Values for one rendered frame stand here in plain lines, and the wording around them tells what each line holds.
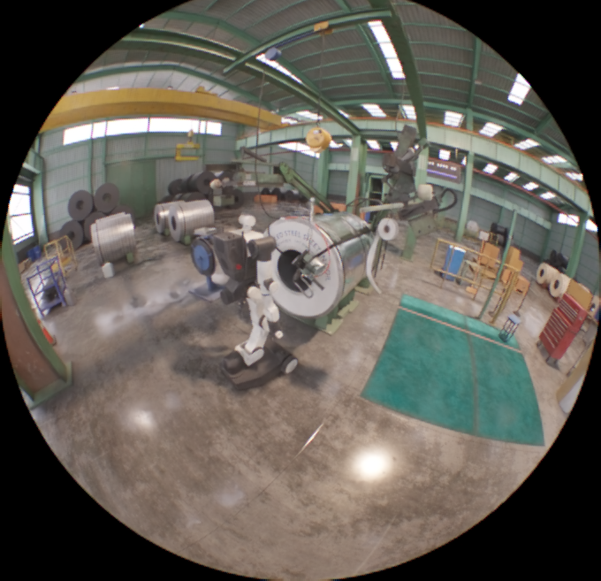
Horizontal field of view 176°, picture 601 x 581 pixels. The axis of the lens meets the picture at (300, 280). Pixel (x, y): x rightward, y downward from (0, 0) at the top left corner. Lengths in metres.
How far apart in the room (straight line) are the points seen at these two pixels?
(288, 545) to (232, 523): 0.39
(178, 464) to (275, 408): 1.00
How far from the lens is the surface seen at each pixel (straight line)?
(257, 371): 1.87
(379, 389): 2.12
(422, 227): 1.45
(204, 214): 6.65
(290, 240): 2.11
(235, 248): 1.21
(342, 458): 1.74
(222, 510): 1.72
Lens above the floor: 1.66
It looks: 26 degrees down
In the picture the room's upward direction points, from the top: 4 degrees clockwise
